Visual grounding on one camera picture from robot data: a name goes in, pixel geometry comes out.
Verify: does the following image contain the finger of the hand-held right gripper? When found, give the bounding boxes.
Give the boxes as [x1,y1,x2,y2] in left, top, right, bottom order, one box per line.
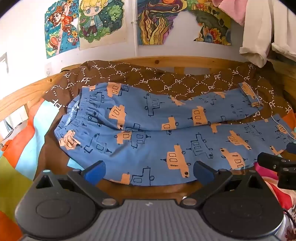
[257,152,296,172]

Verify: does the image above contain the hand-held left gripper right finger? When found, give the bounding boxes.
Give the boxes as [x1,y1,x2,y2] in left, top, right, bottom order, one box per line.
[180,160,263,208]

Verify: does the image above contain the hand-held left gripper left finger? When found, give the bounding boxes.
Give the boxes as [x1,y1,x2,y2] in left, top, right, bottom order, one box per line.
[35,160,119,208]

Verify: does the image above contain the blue pants with orange print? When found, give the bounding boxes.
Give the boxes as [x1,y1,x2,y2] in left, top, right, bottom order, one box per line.
[54,82,296,187]

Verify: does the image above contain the pink floral cloth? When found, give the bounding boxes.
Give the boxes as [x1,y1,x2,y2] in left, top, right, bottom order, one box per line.
[254,162,296,241]

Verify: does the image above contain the colourful patchwork quilt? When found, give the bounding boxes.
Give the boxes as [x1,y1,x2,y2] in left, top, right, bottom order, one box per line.
[0,97,70,241]

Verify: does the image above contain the brown patterned blanket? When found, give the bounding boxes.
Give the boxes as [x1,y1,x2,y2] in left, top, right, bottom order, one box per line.
[35,60,296,202]

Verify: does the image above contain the cream hanging garment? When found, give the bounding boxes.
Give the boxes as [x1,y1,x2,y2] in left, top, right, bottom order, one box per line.
[239,0,274,68]

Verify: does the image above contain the white hanging garment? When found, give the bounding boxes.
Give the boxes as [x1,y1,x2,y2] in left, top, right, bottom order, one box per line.
[271,0,296,61]

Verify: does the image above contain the colourful patterned sheet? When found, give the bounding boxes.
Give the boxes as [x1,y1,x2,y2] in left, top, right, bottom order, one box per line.
[187,0,232,46]

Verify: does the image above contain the pink hanging garment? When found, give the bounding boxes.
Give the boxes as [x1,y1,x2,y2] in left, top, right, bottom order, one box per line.
[212,0,248,26]

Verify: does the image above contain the wooden bed frame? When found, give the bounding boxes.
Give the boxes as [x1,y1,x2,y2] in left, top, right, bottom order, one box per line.
[0,56,296,142]

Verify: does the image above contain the blue cartoon wall poster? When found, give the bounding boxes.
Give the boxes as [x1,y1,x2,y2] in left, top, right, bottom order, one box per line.
[45,0,80,59]

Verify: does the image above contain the green cartoon wall poster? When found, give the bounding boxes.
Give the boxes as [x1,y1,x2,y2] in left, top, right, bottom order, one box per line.
[78,0,128,50]

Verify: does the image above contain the swirly seaweed wall poster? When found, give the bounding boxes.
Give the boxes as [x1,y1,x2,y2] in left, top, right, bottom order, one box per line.
[137,0,193,46]

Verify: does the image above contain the white wall pipe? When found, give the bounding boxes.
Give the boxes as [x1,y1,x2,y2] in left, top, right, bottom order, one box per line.
[131,0,138,44]

